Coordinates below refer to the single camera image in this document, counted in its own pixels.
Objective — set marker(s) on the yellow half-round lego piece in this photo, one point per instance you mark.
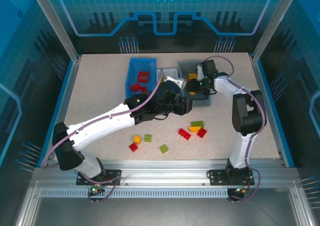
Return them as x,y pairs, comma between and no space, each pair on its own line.
194,129

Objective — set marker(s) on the red comb lego piece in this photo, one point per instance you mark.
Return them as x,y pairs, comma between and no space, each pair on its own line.
184,133

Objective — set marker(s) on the red lego brick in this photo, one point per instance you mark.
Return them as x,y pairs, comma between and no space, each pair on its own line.
201,132
134,147
143,89
136,87

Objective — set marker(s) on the yellow round-top lego piece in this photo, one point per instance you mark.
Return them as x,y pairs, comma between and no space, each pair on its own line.
137,139

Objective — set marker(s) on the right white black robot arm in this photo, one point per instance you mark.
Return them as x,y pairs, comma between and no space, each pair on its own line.
241,149

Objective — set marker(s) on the gray plastic bin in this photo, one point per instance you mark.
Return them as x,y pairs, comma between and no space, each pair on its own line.
185,68

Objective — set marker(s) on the white plastic bin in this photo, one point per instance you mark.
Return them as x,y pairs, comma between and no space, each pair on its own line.
172,72

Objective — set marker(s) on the blue plastic bin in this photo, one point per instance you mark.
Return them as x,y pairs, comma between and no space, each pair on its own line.
135,70

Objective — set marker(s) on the blue table edge trim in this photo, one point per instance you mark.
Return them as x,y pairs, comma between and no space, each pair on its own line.
58,110
263,73

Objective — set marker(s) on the metal lower panel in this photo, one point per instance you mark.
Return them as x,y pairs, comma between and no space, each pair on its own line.
160,213

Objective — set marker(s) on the wide aluminium frame rail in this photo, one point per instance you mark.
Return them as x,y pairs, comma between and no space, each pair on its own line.
162,171

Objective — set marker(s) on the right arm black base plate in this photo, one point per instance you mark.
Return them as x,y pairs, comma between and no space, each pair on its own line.
216,177

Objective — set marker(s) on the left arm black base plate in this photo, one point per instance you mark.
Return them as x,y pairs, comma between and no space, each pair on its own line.
113,176

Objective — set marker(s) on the aluminium frame post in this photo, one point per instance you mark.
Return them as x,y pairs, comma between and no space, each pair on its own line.
55,23
275,18

